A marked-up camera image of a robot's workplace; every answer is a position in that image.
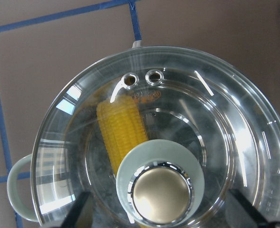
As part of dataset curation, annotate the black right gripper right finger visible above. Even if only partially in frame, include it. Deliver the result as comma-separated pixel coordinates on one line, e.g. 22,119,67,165
225,189,269,228

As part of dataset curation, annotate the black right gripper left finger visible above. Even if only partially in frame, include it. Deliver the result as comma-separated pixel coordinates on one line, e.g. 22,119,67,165
60,191,92,228

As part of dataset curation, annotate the yellow corn cob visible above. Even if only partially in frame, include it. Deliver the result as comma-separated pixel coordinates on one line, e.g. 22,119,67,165
97,95,148,175

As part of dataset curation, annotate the glass pot lid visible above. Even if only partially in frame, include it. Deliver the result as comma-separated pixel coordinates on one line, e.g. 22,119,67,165
30,46,280,228

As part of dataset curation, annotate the pale green electric pot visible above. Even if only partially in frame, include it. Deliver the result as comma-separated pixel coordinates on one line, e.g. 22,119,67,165
6,40,280,228

